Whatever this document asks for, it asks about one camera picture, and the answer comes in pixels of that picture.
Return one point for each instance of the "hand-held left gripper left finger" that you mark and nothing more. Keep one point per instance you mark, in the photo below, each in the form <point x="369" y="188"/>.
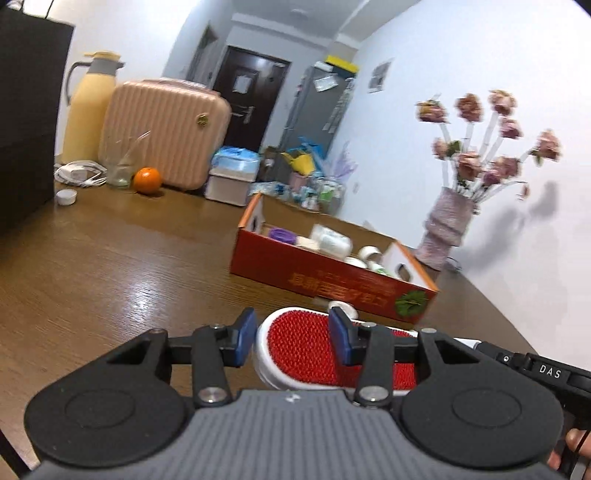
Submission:
<point x="244" y="339"/>

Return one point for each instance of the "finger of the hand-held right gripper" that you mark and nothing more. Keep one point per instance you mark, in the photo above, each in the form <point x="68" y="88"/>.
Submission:
<point x="501" y="356"/>

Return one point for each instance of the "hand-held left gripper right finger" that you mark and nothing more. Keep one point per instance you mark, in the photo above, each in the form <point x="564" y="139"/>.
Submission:
<point x="339" y="337"/>

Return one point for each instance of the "red and white lint brush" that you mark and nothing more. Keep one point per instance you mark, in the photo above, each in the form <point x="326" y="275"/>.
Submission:
<point x="295" y="341"/>

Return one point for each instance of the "white bottle with green label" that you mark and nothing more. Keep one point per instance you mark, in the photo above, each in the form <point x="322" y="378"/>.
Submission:
<point x="381" y="269"/>

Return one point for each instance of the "red cardboard box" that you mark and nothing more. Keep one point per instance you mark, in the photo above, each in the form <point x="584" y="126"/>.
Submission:
<point x="286" y="270"/>

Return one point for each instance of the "white tape roll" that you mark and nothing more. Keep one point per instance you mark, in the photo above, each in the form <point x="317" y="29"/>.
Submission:
<point x="369" y="252"/>

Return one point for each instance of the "white wide bottle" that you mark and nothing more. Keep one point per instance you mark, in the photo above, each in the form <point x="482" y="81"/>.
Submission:
<point x="332" y="241"/>

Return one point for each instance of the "beige square box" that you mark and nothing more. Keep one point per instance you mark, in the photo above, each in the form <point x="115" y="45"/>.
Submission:
<point x="307" y="243"/>

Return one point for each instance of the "purple ribbed cap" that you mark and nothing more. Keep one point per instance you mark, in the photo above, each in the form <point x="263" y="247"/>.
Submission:
<point x="282" y="235"/>

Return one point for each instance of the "person's right hand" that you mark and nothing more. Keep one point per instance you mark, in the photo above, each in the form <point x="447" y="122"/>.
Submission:
<point x="579" y="443"/>

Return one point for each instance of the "pink textured vase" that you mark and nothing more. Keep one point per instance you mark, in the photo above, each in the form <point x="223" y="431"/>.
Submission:
<point x="445" y="226"/>

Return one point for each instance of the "rack of small bottles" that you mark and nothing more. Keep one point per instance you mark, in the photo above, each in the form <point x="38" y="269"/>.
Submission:
<point x="318" y="196"/>

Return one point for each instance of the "white storage box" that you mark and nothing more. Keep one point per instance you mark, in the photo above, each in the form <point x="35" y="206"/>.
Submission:
<point x="228" y="189"/>

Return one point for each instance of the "purple decoration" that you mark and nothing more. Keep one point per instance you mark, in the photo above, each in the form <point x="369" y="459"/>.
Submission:
<point x="341" y="159"/>

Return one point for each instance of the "yellow watering can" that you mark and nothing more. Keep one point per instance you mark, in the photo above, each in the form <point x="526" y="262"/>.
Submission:
<point x="300" y="162"/>

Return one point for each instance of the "blue wipes pack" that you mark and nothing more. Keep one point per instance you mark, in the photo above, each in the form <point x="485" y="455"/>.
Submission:
<point x="235" y="159"/>

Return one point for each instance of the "orange fruit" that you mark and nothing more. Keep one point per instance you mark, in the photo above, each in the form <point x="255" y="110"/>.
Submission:
<point x="147" y="180"/>

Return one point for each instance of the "blue folding rack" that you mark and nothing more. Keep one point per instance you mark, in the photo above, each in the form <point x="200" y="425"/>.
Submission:
<point x="311" y="146"/>

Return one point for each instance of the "bunch of pink artificial flowers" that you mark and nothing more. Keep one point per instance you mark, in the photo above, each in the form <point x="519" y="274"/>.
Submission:
<point x="468" y="164"/>

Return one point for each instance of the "clear glass cup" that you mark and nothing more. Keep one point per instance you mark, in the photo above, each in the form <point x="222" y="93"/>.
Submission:
<point x="117" y="173"/>

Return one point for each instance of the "pink ribbed suitcase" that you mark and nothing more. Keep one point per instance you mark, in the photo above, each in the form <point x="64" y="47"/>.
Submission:
<point x="171" y="134"/>

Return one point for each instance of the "grey fridge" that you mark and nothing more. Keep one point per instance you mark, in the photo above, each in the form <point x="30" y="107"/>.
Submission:
<point x="309" y="115"/>

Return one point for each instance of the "small white cap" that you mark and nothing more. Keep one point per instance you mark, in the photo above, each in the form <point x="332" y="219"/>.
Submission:
<point x="66" y="197"/>

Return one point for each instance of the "dark brown entrance door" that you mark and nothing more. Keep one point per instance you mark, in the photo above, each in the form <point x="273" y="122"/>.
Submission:
<point x="244" y="106"/>

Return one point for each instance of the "yellow thermos jug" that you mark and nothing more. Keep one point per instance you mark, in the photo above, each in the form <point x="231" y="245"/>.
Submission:
<point x="85" y="120"/>

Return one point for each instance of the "yellow box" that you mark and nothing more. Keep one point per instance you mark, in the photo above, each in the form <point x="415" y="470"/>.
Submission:
<point x="341" y="64"/>

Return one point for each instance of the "dark side door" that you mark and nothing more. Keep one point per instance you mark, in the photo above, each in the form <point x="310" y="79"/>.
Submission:
<point x="201" y="55"/>

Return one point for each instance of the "ceiling lamp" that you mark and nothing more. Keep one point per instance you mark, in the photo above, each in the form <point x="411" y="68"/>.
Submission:
<point x="301" y="11"/>

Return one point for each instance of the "wall picture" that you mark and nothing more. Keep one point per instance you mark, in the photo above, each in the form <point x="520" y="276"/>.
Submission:
<point x="381" y="76"/>

